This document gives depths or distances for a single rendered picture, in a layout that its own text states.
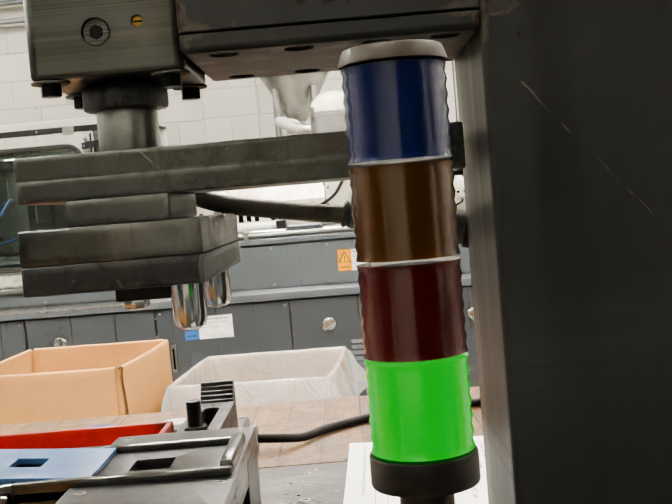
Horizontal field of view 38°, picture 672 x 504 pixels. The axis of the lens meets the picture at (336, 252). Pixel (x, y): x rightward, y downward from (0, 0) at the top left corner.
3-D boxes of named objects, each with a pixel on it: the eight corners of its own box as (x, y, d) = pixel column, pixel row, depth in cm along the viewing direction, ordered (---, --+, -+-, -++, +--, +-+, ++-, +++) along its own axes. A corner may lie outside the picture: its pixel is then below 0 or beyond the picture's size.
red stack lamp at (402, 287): (362, 349, 38) (355, 262, 37) (461, 341, 38) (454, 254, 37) (364, 365, 34) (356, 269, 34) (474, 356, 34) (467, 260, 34)
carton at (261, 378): (213, 491, 350) (200, 352, 348) (380, 481, 345) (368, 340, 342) (163, 564, 281) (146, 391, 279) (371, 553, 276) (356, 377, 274)
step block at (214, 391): (210, 477, 90) (201, 381, 89) (242, 475, 90) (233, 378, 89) (200, 499, 83) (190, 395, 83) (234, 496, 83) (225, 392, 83)
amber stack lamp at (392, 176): (355, 258, 37) (347, 170, 37) (454, 250, 37) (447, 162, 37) (356, 265, 34) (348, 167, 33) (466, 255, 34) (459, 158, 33)
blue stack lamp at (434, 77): (347, 166, 37) (340, 78, 37) (447, 158, 37) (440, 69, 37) (347, 163, 33) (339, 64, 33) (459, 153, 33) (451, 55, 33)
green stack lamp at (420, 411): (370, 439, 38) (363, 353, 38) (468, 431, 38) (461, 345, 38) (372, 465, 34) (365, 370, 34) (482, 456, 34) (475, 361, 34)
